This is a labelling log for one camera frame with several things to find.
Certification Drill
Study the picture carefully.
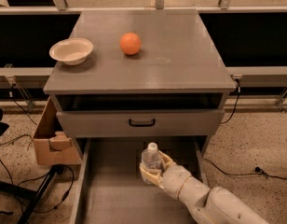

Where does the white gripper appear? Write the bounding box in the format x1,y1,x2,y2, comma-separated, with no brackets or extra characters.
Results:
139,151,192,200

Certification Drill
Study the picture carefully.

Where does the white paper bowl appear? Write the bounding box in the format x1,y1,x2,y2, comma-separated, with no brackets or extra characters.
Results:
49,38,93,65

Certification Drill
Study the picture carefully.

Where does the clear plastic water bottle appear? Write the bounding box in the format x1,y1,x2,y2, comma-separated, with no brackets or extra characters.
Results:
140,142,164,185

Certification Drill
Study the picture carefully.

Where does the black floor cables left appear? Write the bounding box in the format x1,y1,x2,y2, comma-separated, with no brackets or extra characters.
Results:
0,84,75,222

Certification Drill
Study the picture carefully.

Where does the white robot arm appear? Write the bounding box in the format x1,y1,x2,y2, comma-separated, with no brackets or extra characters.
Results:
140,150,269,224

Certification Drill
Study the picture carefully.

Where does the grey open middle drawer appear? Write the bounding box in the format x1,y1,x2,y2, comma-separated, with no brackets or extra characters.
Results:
70,137,208,224

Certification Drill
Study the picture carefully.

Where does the orange fruit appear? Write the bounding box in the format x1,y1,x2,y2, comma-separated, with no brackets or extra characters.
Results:
119,33,142,55

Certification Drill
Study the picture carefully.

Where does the metal railing frame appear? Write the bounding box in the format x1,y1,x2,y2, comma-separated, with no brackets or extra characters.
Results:
0,0,287,110

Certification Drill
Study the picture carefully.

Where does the cardboard box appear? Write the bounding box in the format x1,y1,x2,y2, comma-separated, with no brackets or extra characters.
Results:
33,99,82,165

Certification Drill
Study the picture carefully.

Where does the grey drawer cabinet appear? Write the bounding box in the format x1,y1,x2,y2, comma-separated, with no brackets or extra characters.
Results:
44,9,232,151

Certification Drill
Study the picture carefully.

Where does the black tripod stand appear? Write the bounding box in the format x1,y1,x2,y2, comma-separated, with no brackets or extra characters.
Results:
0,165,64,224

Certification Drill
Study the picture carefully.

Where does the black floor cable right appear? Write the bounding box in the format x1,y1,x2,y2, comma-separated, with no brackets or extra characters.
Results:
201,156,287,182

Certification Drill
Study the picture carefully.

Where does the black drawer handle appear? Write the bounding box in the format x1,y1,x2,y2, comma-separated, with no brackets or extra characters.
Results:
129,119,156,128

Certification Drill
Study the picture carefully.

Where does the black cable behind cabinet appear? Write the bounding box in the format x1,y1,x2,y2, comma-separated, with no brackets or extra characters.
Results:
220,77,241,125

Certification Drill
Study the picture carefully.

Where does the grey upper drawer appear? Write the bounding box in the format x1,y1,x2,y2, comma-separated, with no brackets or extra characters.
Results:
57,109,225,138

